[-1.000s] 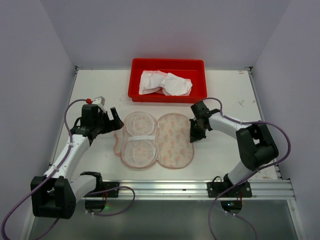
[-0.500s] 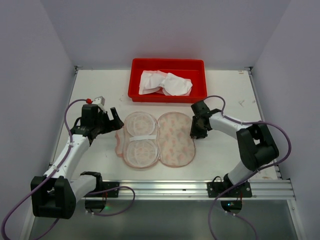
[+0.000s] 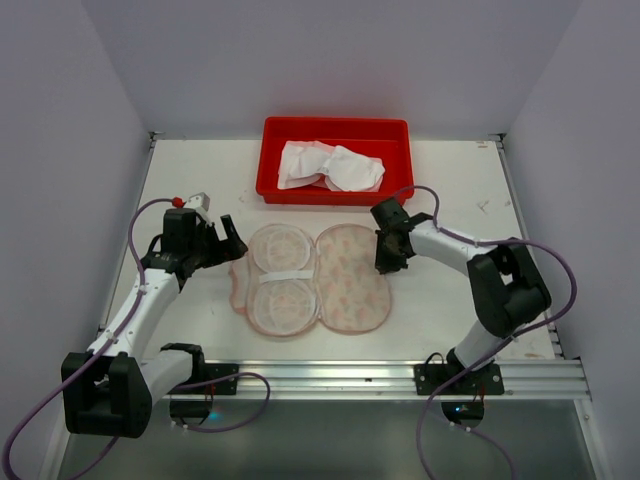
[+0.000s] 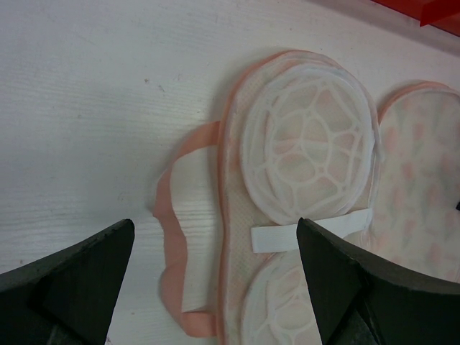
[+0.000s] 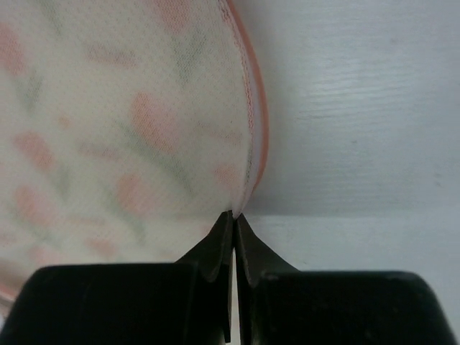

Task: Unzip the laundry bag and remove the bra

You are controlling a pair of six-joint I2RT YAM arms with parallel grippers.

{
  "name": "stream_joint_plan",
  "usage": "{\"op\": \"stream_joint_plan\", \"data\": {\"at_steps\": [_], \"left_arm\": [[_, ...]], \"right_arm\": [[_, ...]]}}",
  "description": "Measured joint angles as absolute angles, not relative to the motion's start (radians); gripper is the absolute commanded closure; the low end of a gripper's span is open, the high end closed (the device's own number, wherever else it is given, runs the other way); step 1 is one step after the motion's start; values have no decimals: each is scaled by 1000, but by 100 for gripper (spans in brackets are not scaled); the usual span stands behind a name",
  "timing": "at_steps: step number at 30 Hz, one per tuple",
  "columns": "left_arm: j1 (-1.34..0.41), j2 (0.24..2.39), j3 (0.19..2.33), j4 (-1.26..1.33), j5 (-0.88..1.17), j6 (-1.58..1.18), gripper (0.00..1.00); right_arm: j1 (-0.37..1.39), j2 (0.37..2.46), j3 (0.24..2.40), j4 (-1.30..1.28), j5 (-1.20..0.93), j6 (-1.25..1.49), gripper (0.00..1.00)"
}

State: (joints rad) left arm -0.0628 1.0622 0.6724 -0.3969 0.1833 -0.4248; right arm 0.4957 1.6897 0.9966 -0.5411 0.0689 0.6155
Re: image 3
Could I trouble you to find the floral mesh laundry bag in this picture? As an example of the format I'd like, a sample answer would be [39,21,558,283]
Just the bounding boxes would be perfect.
[229,224,392,338]

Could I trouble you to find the pink bra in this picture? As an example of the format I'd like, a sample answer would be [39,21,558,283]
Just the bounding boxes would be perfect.
[301,174,334,191]

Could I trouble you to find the white bra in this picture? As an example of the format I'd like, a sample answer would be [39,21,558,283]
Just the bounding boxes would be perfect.
[277,141,386,192]

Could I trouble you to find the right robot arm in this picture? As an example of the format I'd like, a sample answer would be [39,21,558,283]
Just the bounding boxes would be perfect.
[371,197,551,388]

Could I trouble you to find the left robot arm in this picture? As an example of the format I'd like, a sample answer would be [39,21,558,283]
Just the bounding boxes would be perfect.
[61,208,248,438]

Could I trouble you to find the red plastic tray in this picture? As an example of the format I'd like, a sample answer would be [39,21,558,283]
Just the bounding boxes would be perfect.
[256,116,414,207]

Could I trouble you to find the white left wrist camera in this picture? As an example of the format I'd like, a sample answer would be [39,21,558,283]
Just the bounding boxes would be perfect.
[171,192,212,225]

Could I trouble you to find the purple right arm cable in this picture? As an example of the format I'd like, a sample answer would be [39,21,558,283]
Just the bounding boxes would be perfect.
[392,185,579,480]

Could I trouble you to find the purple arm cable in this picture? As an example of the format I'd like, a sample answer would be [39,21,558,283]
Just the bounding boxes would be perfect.
[392,185,579,480]
[0,197,271,479]

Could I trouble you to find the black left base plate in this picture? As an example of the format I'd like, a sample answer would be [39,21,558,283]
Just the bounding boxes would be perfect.
[200,363,240,396]

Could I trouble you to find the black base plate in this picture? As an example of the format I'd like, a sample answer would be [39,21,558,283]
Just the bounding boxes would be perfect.
[200,363,240,396]
[413,352,505,396]

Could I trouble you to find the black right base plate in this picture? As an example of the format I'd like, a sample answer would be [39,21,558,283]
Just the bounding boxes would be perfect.
[413,352,505,396]

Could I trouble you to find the aluminium mounting rail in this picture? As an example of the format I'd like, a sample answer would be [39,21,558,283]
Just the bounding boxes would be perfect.
[154,357,586,401]

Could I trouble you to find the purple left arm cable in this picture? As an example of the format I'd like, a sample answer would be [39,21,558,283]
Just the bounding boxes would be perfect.
[0,197,271,479]

